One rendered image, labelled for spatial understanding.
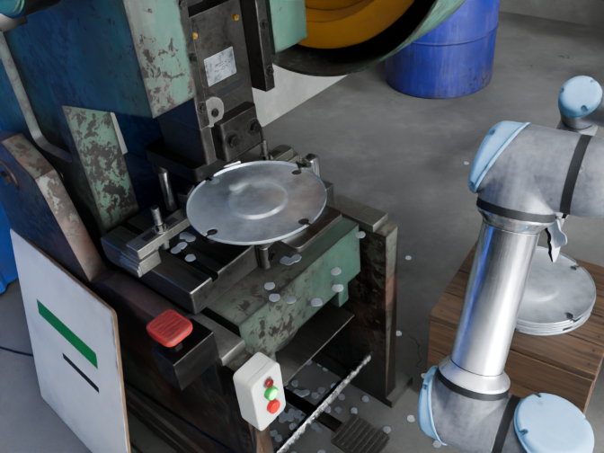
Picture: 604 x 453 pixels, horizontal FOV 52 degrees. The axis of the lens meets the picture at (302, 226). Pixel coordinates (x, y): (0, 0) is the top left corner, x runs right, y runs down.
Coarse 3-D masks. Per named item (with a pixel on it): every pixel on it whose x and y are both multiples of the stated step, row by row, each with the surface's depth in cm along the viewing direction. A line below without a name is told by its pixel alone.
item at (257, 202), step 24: (240, 168) 138; (264, 168) 138; (288, 168) 137; (192, 192) 132; (216, 192) 132; (240, 192) 130; (264, 192) 129; (288, 192) 129; (312, 192) 129; (192, 216) 126; (216, 216) 125; (240, 216) 124; (264, 216) 123; (288, 216) 123; (312, 216) 122; (216, 240) 118; (240, 240) 118; (264, 240) 116
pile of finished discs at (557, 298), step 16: (544, 256) 166; (560, 256) 165; (544, 272) 160; (560, 272) 160; (576, 272) 160; (528, 288) 156; (544, 288) 156; (560, 288) 156; (576, 288) 155; (592, 288) 155; (528, 304) 152; (544, 304) 152; (560, 304) 152; (576, 304) 151; (592, 304) 150; (528, 320) 148; (544, 320) 148; (560, 320) 147; (576, 320) 148
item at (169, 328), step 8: (168, 312) 107; (176, 312) 107; (152, 320) 106; (160, 320) 106; (168, 320) 106; (176, 320) 106; (184, 320) 105; (152, 328) 105; (160, 328) 104; (168, 328) 104; (176, 328) 104; (184, 328) 104; (192, 328) 105; (152, 336) 104; (160, 336) 103; (168, 336) 103; (176, 336) 103; (184, 336) 104; (168, 344) 102; (176, 344) 107
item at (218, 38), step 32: (192, 0) 109; (224, 0) 110; (192, 32) 105; (224, 32) 111; (224, 64) 114; (224, 96) 117; (192, 128) 116; (224, 128) 115; (256, 128) 120; (224, 160) 119
